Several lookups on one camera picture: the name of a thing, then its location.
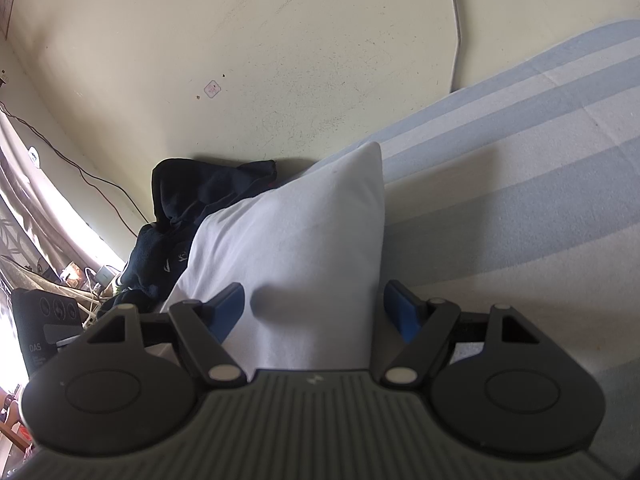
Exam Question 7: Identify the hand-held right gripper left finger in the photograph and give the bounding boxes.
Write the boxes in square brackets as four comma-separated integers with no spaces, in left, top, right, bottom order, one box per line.
[87,282,247,387]

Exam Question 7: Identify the blue striped bed sheet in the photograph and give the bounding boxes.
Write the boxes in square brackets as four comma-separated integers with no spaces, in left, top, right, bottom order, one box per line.
[295,19,640,461]

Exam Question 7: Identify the white printed t-shirt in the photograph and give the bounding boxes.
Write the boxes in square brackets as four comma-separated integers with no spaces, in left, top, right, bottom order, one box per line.
[159,141,387,386]

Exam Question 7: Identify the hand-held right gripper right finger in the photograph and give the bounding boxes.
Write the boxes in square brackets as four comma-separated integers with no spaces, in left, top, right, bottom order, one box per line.
[384,280,545,387]

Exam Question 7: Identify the navy clothing with white logo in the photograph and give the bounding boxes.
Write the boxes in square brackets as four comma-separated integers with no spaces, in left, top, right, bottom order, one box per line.
[106,222,202,315]

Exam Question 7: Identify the white charging cables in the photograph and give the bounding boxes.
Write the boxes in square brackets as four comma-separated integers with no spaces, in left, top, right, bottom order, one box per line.
[20,267,117,323]

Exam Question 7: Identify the white wall cable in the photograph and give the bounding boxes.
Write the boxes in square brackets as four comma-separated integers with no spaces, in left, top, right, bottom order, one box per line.
[446,0,464,94]

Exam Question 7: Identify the patterned curtain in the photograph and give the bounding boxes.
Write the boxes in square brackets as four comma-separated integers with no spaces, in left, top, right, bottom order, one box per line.
[0,115,126,311]

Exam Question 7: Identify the black box with round icons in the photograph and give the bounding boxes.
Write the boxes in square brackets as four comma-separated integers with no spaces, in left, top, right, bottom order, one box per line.
[12,287,84,377]

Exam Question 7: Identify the thin red wire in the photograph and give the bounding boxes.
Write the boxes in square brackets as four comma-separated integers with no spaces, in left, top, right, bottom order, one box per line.
[0,101,152,224]

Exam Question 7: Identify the black hoodie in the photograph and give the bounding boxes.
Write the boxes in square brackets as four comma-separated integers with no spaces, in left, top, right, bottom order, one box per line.
[151,158,277,235]

